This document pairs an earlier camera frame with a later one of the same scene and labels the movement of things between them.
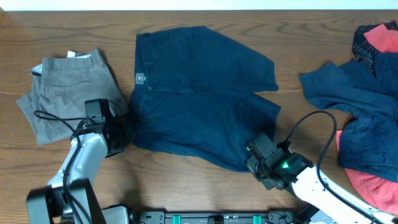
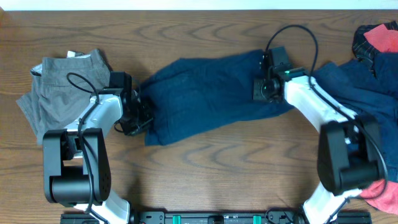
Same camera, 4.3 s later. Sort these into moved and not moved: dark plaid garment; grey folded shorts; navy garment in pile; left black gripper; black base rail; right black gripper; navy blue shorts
Moved: right black gripper; navy blue shorts; left black gripper
Not moved: grey folded shorts; navy garment in pile; dark plaid garment; black base rail
